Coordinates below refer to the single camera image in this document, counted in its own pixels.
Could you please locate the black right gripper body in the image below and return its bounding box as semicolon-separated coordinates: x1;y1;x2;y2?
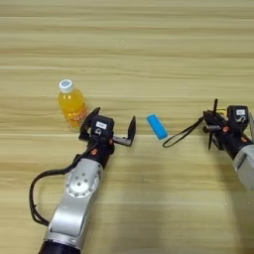
211;123;254;160

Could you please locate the left gripper labelled black box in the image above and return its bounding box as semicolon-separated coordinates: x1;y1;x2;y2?
88;115;115;140

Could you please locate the yellow black tape measure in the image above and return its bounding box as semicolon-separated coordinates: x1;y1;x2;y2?
162;109;230;149

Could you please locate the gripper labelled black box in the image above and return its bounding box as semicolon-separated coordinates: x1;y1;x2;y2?
227;105;250;129
88;115;115;140

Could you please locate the orange juice bottle white cap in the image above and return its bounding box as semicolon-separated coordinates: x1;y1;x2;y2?
58;78;89;132

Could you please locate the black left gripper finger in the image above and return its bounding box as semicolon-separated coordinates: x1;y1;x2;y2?
78;106;101;135
127;115;138;148

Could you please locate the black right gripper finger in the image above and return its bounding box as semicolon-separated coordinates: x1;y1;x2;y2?
202;110;226;124
201;123;223;134

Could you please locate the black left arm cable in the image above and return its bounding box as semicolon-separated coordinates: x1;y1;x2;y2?
29;142;100;227

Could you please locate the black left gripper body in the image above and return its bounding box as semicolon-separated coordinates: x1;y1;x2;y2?
78;130;134;170

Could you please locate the blue rectangular block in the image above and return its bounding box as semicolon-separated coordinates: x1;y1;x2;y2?
146;113;170;141

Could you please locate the right gripper labelled black box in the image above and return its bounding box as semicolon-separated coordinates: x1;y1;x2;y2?
227;105;250;129

